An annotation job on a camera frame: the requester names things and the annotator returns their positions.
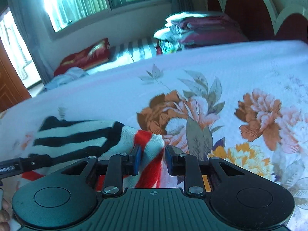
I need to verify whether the light blue cloth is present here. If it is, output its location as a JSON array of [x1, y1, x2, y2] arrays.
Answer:
[[44, 67, 90, 91]]

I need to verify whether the window with green glass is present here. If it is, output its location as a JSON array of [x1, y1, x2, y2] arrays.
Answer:
[[38, 0, 174, 33]]

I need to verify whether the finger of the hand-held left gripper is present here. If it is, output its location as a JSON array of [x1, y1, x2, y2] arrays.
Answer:
[[20, 154, 52, 172]]

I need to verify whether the brown wooden door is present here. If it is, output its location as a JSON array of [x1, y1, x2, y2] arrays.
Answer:
[[0, 38, 32, 112]]

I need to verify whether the person's left hand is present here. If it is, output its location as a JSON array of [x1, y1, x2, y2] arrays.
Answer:
[[0, 196, 11, 231]]

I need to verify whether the red scalloped headboard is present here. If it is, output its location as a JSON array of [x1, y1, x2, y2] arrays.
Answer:
[[206, 0, 308, 42]]

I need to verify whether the grey striped pillow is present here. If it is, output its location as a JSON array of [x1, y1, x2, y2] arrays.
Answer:
[[108, 37, 161, 64]]

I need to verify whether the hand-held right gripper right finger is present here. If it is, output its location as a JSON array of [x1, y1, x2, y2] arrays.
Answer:
[[165, 146, 243, 196]]

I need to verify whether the pile of folded maroon blankets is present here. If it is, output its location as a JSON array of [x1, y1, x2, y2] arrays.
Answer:
[[153, 12, 249, 54]]

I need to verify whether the floral white bed sheet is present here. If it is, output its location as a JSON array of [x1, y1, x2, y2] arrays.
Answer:
[[0, 40, 308, 231]]

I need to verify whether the red patterned pillow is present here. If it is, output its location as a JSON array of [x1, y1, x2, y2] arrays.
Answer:
[[54, 38, 111, 76]]

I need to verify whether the white red black striped sweater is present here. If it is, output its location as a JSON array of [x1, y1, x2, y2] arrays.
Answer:
[[20, 116, 167, 191]]

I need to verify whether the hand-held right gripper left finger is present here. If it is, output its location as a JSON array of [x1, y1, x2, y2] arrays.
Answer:
[[61, 144, 142, 196]]

